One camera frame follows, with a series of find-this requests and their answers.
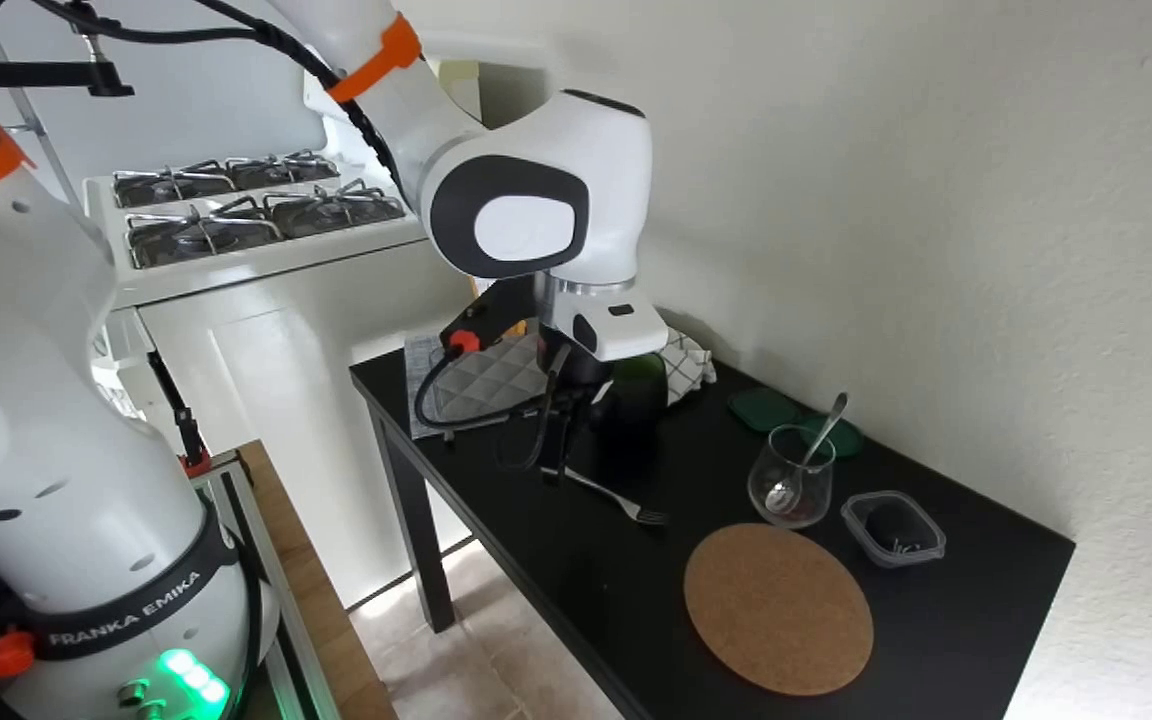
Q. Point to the dark green mug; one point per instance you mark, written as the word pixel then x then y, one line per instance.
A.
pixel 637 394

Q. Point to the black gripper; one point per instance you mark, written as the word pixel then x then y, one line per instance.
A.
pixel 600 324

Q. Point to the grey checkered placemat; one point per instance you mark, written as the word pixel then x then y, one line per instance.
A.
pixel 415 394

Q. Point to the wooden base board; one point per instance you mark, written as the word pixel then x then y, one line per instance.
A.
pixel 321 613

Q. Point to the clear glass with stick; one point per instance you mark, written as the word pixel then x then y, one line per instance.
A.
pixel 809 446

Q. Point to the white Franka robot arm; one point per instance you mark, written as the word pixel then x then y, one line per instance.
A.
pixel 56 464

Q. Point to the black table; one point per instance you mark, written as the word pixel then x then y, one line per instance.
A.
pixel 682 560

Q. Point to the grey quilted potholder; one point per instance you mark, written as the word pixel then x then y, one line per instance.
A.
pixel 488 383

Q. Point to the clear glass cup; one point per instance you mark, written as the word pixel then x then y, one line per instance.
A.
pixel 794 485

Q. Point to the small orange cup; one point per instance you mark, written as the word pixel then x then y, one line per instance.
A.
pixel 467 341

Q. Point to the round cork mat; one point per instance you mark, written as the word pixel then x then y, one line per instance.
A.
pixel 778 610

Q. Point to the small clear plastic container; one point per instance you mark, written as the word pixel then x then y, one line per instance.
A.
pixel 893 526

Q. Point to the dark green cloth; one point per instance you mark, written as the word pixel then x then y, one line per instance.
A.
pixel 770 408

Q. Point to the white checkered cloth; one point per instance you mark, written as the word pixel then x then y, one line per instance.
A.
pixel 684 363

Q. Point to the white cabinet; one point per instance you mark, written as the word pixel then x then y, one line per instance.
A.
pixel 268 375

